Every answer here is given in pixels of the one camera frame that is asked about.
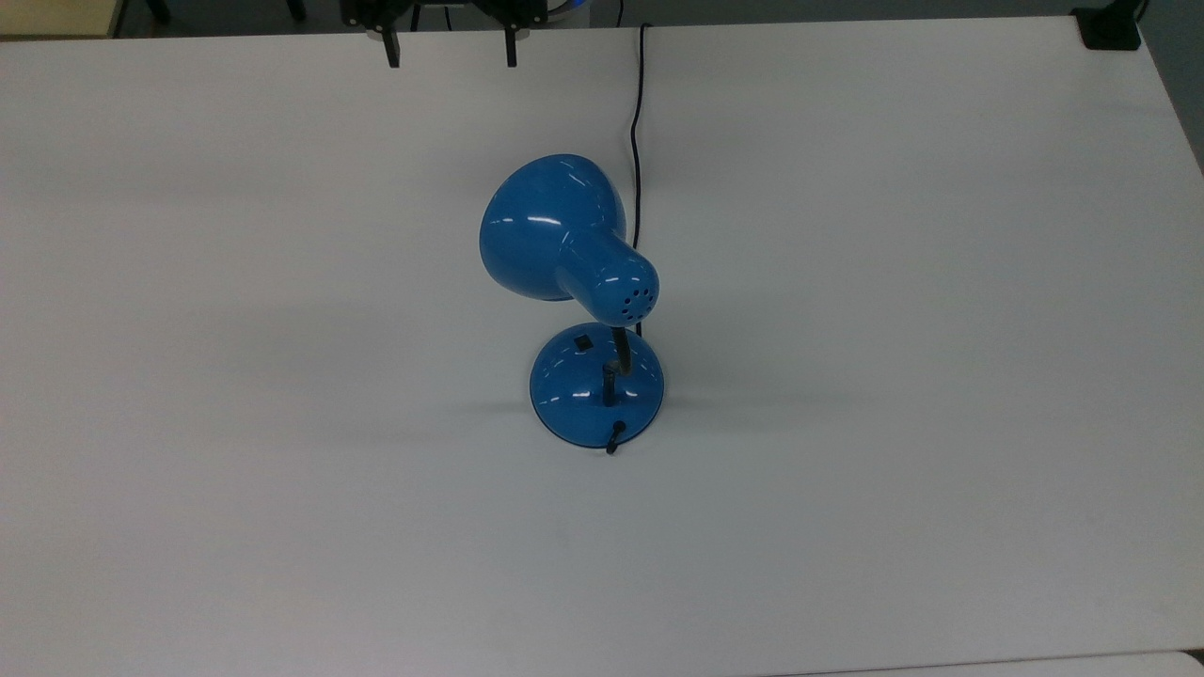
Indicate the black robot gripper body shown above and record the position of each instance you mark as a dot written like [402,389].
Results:
[513,11]

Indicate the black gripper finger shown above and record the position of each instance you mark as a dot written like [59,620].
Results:
[511,49]
[391,51]

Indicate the blue desk lamp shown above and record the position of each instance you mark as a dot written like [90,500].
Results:
[564,235]

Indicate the blue round object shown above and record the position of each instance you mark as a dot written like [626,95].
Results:
[570,6]

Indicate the black chair leg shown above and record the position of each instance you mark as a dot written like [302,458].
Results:
[158,9]
[295,8]

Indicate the beige cabinet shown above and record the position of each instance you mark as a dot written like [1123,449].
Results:
[56,17]

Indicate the black table clamp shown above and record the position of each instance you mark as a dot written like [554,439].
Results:
[1108,30]

